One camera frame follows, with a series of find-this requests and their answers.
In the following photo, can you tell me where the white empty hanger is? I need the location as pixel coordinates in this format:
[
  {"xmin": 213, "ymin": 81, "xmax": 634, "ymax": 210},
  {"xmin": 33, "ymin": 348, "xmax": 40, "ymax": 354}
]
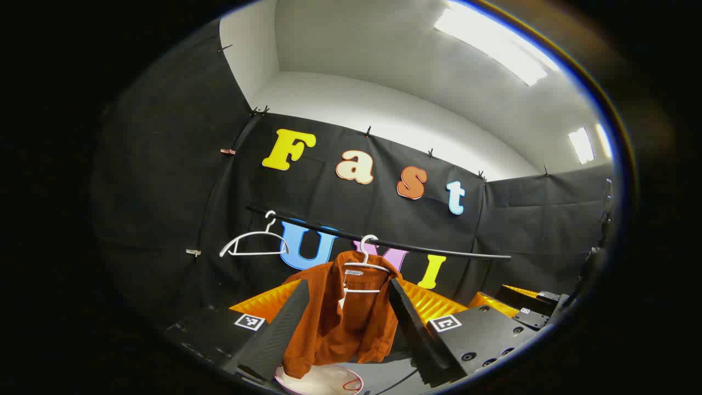
[{"xmin": 219, "ymin": 211, "xmax": 290, "ymax": 257}]

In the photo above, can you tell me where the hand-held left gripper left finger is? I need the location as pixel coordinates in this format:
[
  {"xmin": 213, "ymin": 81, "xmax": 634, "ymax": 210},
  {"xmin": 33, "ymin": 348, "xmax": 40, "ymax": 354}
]
[{"xmin": 162, "ymin": 279, "xmax": 311, "ymax": 385}]

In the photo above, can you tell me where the row of black clips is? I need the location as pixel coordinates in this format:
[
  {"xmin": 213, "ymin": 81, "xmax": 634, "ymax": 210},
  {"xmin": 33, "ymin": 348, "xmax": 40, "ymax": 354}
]
[{"xmin": 217, "ymin": 44, "xmax": 550, "ymax": 182}]

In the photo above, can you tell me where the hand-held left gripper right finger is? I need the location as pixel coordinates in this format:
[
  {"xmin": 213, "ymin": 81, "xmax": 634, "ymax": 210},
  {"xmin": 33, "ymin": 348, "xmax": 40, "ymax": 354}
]
[{"xmin": 388, "ymin": 278, "xmax": 541, "ymax": 387}]

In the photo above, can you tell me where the black clothes rack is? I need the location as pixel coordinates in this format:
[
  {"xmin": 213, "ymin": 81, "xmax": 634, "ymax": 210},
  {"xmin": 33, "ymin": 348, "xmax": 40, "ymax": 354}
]
[{"xmin": 246, "ymin": 206, "xmax": 512, "ymax": 259}]

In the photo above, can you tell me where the small ceiling light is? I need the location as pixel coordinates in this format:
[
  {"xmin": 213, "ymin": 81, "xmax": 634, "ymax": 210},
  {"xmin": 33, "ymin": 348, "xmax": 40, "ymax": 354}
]
[{"xmin": 568, "ymin": 127, "xmax": 596, "ymax": 164}]

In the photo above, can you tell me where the white hanger with crossbar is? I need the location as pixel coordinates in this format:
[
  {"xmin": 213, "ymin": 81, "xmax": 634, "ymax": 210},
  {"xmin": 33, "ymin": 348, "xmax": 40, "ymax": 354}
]
[{"xmin": 342, "ymin": 235, "xmax": 393, "ymax": 294}]

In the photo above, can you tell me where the orange corduroy jacket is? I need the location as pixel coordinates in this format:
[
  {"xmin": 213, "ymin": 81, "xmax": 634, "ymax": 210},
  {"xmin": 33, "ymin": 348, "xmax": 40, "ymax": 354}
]
[{"xmin": 281, "ymin": 250, "xmax": 404, "ymax": 380}]

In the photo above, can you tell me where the long ceiling light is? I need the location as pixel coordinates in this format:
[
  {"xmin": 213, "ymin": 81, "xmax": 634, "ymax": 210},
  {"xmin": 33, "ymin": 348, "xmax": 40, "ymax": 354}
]
[{"xmin": 433, "ymin": 0, "xmax": 560, "ymax": 87}]

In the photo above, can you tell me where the white laundry hamper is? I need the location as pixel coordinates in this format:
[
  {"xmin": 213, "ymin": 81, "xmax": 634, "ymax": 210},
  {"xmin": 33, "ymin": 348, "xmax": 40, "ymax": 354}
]
[{"xmin": 274, "ymin": 363, "xmax": 365, "ymax": 395}]

